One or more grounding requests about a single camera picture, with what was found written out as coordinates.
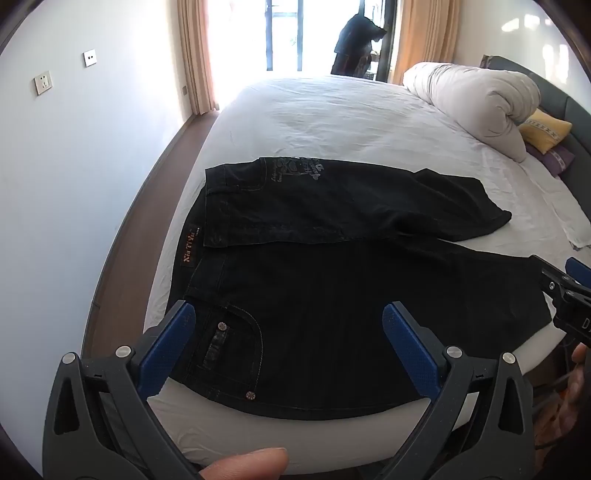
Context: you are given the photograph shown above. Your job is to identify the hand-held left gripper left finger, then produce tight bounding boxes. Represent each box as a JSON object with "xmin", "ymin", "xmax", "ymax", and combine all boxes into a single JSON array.
[{"xmin": 42, "ymin": 299, "xmax": 204, "ymax": 480}]

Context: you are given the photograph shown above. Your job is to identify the bed with white sheet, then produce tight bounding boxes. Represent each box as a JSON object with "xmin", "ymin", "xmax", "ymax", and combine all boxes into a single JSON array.
[{"xmin": 81, "ymin": 76, "xmax": 591, "ymax": 467}]

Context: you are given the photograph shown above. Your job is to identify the dark hanging clothing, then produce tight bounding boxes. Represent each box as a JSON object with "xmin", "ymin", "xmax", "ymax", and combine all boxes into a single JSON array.
[{"xmin": 330, "ymin": 14, "xmax": 389, "ymax": 77}]

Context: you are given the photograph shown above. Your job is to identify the person's right hand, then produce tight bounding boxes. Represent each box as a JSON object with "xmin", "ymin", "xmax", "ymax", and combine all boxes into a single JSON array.
[{"xmin": 551, "ymin": 344, "xmax": 591, "ymax": 444}]

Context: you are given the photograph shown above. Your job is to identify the black denim pants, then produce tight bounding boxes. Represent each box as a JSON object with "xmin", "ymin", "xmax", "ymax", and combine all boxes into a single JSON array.
[{"xmin": 168, "ymin": 157, "xmax": 555, "ymax": 422}]

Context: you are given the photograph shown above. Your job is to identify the black framed glass door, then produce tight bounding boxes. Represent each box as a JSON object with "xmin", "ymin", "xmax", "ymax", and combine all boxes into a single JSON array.
[{"xmin": 265, "ymin": 0, "xmax": 398, "ymax": 81}]

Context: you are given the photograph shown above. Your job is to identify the white flat cloth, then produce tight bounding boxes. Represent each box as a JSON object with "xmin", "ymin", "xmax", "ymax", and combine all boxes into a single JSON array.
[{"xmin": 538, "ymin": 175, "xmax": 591, "ymax": 251}]

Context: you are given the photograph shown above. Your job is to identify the grey upholstered headboard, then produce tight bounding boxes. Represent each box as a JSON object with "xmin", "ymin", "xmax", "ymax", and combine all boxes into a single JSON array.
[{"xmin": 480, "ymin": 55, "xmax": 591, "ymax": 162}]

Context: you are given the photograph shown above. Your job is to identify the beige curtain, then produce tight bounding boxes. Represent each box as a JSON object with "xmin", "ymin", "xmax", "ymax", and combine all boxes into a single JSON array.
[
  {"xmin": 390, "ymin": 0, "xmax": 460, "ymax": 86},
  {"xmin": 178, "ymin": 0, "xmax": 220, "ymax": 115}
]

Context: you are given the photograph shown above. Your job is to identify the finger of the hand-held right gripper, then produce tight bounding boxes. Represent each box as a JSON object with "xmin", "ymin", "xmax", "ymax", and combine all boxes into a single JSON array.
[
  {"xmin": 564, "ymin": 257, "xmax": 591, "ymax": 291},
  {"xmin": 529, "ymin": 254, "xmax": 572, "ymax": 297}
]

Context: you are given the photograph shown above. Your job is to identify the rolled white duvet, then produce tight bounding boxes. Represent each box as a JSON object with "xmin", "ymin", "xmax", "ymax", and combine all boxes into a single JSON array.
[{"xmin": 403, "ymin": 61, "xmax": 542, "ymax": 163}]

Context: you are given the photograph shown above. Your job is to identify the person's left hand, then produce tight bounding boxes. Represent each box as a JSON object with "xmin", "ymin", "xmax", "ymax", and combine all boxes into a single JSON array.
[{"xmin": 198, "ymin": 448, "xmax": 289, "ymax": 480}]

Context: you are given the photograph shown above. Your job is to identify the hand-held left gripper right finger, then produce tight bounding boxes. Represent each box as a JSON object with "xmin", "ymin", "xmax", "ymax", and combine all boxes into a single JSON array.
[{"xmin": 374, "ymin": 301, "xmax": 539, "ymax": 480}]

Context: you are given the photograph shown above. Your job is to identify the purple pillow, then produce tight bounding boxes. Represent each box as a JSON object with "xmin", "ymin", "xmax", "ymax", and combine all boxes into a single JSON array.
[{"xmin": 526, "ymin": 141, "xmax": 575, "ymax": 178}]

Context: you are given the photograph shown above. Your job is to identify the yellow patterned pillow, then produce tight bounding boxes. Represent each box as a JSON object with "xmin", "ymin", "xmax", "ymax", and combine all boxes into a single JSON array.
[{"xmin": 518, "ymin": 109, "xmax": 573, "ymax": 154}]

